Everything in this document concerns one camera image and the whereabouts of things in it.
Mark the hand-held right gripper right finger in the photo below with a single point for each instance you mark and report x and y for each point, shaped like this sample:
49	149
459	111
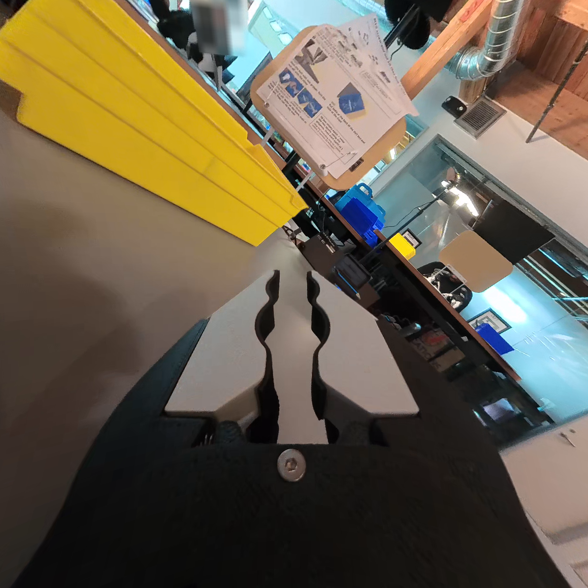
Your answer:
363	367

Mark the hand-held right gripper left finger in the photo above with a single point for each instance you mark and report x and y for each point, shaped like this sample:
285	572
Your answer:
220	363

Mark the printed sign box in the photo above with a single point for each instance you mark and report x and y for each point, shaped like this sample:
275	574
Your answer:
432	344

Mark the black box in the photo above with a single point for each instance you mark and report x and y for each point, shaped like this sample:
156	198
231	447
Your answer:
321	255

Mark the small yellow labelled bin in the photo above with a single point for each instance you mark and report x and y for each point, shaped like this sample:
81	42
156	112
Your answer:
400	246

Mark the framed picture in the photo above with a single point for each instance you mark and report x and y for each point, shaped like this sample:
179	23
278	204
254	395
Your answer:
489	318

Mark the blank wooden board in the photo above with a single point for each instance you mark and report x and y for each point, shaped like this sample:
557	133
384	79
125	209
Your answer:
475	262

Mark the black panel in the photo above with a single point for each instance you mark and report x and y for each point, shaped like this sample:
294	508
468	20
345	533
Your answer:
514	229

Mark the wooden board with instruction sheets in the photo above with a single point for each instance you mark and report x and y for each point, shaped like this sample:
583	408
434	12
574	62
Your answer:
321	115

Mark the wooden beam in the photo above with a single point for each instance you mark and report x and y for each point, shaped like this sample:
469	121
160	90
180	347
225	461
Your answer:
445	50

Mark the metal rod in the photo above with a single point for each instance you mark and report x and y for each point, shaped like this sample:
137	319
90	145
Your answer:
558	92

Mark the wall vent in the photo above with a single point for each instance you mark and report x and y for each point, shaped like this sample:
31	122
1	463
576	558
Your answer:
480	117

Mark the black wall device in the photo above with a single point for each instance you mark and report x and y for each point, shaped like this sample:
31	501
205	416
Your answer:
454	105

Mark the silver elbow duct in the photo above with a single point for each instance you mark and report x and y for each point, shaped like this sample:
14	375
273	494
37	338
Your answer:
500	32

